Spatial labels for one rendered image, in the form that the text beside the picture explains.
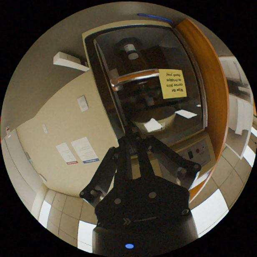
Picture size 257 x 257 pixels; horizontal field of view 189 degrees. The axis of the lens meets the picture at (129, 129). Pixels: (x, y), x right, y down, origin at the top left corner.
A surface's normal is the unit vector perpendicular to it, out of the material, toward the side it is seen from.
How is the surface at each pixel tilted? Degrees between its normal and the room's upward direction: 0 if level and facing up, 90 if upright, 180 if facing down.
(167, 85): 90
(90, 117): 90
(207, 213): 180
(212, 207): 180
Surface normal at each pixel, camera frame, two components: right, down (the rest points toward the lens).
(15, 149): 0.95, -0.30
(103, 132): 0.04, 0.36
